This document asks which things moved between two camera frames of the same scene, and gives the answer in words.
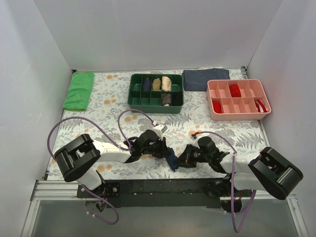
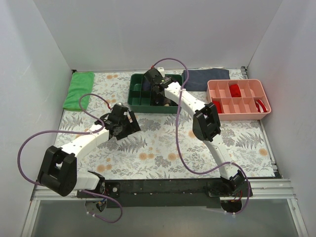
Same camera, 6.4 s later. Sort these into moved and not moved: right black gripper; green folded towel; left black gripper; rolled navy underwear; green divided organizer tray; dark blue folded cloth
Moved: right black gripper; left black gripper
Not moved: green divided organizer tray; rolled navy underwear; dark blue folded cloth; green folded towel
